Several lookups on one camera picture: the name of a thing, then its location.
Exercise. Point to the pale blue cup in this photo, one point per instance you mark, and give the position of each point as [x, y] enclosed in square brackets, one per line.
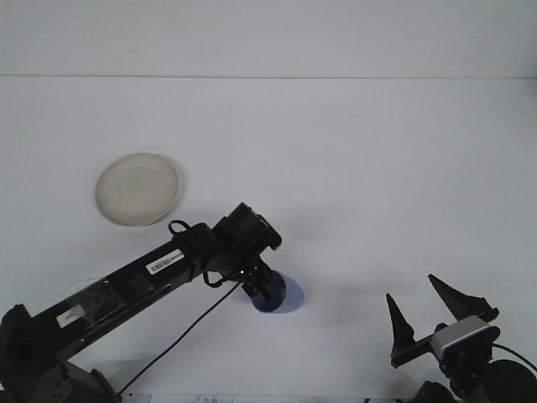
[293, 294]

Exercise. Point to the pale round plate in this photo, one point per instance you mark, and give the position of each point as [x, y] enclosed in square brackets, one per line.
[138, 189]

